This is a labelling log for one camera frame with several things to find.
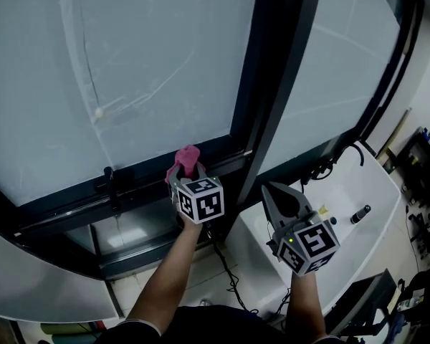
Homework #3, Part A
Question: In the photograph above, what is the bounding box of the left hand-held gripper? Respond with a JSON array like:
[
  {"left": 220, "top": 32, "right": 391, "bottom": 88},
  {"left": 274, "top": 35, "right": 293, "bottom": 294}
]
[{"left": 168, "top": 161, "right": 226, "bottom": 226}]

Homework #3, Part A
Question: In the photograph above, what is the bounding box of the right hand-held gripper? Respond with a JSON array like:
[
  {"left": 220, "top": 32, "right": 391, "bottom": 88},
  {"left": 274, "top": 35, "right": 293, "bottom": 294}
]
[{"left": 260, "top": 181, "right": 341, "bottom": 277}]

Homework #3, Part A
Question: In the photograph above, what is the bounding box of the pink cleaning cloth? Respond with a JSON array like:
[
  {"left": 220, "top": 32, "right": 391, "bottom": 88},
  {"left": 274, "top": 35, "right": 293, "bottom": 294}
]
[{"left": 164, "top": 144, "right": 202, "bottom": 185}]

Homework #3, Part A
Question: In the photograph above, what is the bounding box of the dark metal window frame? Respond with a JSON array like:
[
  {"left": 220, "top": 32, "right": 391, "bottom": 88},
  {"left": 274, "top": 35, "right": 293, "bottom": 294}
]
[{"left": 13, "top": 148, "right": 254, "bottom": 280}]

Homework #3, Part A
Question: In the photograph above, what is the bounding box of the person's right forearm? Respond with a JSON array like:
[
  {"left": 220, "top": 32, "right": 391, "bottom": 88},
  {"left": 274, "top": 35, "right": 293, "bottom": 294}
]
[{"left": 284, "top": 271, "right": 328, "bottom": 340}]

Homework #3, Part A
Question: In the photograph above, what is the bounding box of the person's left forearm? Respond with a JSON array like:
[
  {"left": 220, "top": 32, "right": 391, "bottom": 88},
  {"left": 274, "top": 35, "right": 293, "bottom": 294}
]
[{"left": 124, "top": 221, "right": 204, "bottom": 337}]

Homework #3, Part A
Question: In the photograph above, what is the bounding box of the black window latch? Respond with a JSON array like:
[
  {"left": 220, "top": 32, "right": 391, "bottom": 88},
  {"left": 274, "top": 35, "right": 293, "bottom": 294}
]
[{"left": 94, "top": 166, "right": 135, "bottom": 213}]

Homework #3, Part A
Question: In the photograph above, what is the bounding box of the large frosted glass pane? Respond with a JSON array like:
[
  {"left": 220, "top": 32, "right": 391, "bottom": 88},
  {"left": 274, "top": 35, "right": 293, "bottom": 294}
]
[{"left": 0, "top": 0, "right": 263, "bottom": 208}]

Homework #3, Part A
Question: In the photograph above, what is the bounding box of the black chair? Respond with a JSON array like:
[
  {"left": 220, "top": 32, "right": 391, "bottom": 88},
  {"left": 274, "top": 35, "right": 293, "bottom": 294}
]
[{"left": 325, "top": 268, "right": 399, "bottom": 338}]

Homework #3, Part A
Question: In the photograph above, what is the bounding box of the person's dark shirt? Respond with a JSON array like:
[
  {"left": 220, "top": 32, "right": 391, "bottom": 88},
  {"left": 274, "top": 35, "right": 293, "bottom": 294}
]
[{"left": 108, "top": 304, "right": 345, "bottom": 344}]

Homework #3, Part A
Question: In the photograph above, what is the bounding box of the black cluttered shelf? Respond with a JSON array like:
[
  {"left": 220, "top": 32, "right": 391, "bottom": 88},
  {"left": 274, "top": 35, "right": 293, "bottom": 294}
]
[{"left": 396, "top": 126, "right": 430, "bottom": 265}]

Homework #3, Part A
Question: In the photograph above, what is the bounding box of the narrow frosted glass pane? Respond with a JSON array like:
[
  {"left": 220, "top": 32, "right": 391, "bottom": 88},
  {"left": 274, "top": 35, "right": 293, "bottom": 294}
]
[{"left": 260, "top": 0, "right": 403, "bottom": 174}]

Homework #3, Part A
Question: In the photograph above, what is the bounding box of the black bag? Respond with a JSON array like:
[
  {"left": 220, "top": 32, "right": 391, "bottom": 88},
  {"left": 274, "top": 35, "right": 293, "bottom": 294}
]
[{"left": 396, "top": 269, "right": 430, "bottom": 344}]

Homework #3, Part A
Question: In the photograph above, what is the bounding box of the olive rolled mat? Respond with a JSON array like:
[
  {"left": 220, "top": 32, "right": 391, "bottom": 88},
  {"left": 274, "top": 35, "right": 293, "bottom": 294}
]
[{"left": 39, "top": 321, "right": 107, "bottom": 337}]

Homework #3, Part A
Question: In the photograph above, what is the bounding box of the teal rolled mat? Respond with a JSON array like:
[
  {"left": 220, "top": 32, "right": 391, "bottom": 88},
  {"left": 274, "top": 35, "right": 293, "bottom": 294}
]
[{"left": 48, "top": 333, "right": 103, "bottom": 344}]

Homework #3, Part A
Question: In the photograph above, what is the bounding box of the black cable bundle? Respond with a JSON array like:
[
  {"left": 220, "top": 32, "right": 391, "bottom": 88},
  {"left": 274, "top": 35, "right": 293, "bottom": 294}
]
[{"left": 300, "top": 143, "right": 366, "bottom": 196}]

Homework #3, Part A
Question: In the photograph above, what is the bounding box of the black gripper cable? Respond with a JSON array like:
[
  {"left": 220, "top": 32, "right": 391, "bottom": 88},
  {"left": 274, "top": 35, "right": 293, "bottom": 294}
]
[{"left": 205, "top": 221, "right": 292, "bottom": 325}]

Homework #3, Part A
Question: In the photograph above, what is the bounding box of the black window frame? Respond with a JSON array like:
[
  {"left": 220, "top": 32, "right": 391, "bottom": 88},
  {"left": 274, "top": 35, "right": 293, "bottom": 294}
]
[{"left": 0, "top": 0, "right": 426, "bottom": 281}]

